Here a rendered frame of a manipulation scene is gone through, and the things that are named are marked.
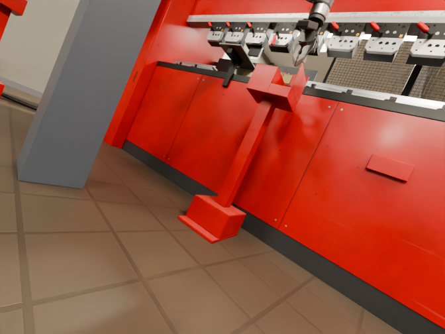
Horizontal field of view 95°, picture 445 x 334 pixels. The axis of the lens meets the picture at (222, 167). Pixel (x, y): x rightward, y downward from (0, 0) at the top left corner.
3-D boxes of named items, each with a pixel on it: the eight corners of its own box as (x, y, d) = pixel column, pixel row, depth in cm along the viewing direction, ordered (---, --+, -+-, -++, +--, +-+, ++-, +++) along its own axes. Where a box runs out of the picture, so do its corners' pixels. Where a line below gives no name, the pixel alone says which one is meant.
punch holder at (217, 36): (205, 39, 175) (213, 21, 174) (210, 46, 182) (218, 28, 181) (218, 40, 167) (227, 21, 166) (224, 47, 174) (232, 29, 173)
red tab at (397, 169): (365, 167, 91) (373, 153, 91) (365, 168, 93) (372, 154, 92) (407, 181, 83) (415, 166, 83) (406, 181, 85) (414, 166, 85)
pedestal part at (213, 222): (177, 218, 90) (188, 193, 89) (206, 215, 112) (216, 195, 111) (211, 244, 80) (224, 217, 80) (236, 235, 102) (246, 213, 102)
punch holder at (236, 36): (223, 40, 164) (232, 21, 163) (228, 48, 171) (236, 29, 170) (238, 42, 156) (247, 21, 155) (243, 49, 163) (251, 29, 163)
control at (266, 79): (246, 87, 93) (262, 50, 92) (256, 103, 107) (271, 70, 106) (287, 97, 83) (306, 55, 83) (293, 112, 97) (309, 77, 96)
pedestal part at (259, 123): (214, 201, 97) (262, 96, 94) (220, 201, 102) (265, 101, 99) (224, 207, 94) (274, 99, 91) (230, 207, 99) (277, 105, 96)
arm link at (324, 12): (329, 2, 83) (309, 2, 87) (324, 14, 84) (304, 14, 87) (330, 16, 89) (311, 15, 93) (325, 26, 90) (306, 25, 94)
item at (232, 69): (214, 77, 133) (228, 46, 132) (225, 89, 146) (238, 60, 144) (219, 78, 131) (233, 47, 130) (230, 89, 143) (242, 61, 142)
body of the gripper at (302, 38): (314, 54, 93) (326, 28, 91) (312, 43, 85) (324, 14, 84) (298, 52, 96) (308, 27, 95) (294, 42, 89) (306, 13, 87)
